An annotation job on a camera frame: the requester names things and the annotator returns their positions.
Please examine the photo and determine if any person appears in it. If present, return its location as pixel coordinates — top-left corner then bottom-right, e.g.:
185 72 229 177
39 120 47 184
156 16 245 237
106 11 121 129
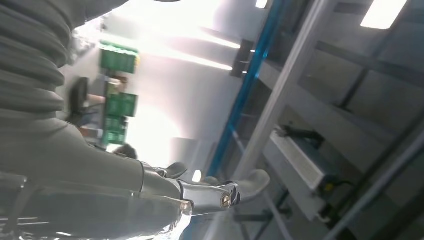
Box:
112 144 138 161
65 76 108 128

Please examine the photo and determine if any green sign board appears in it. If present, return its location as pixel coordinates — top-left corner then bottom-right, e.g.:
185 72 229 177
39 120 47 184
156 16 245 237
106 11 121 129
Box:
105 92 138 117
100 41 140 74
102 115 128 146

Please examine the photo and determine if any long ceiling strip light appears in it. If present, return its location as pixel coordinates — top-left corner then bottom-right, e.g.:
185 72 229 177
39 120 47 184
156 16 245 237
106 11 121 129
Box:
185 26 242 50
155 46 234 71

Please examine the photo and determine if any black hanging box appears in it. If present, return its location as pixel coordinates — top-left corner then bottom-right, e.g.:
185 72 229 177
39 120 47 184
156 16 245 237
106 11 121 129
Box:
230 39 256 79

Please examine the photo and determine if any blue steel beam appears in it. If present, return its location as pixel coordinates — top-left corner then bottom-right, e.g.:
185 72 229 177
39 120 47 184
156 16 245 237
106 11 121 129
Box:
205 0 287 178

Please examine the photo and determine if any grey ceiling unit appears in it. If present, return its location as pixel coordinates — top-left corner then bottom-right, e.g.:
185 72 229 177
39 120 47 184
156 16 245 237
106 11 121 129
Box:
262 125 344 223

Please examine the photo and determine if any grey steel column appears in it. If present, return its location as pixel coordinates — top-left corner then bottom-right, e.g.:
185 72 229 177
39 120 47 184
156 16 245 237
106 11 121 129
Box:
231 0 329 181

